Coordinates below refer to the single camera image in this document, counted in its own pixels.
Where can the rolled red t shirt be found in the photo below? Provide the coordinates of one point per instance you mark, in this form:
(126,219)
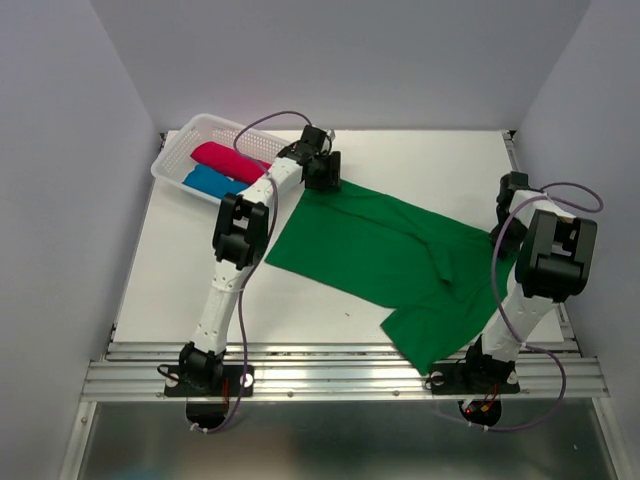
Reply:
(229,162)

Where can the green t shirt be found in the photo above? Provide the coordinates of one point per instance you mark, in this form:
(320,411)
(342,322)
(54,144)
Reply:
(435,274)

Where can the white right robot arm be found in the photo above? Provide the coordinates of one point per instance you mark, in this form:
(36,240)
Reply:
(554,250)

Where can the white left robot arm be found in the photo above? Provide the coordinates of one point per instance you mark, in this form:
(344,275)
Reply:
(243,229)

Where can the white perforated plastic basket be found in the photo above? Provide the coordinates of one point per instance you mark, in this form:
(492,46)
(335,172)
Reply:
(174,162)

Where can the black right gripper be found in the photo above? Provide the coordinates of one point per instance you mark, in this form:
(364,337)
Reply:
(510,243)

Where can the aluminium frame rail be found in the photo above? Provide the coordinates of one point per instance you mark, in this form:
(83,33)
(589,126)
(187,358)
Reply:
(326,372)

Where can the rolled blue t shirt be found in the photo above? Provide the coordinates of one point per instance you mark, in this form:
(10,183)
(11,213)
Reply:
(210,182)

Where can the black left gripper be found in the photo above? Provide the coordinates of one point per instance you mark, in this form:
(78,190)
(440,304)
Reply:
(330,179)

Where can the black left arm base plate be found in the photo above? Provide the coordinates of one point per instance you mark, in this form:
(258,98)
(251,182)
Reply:
(229,384)

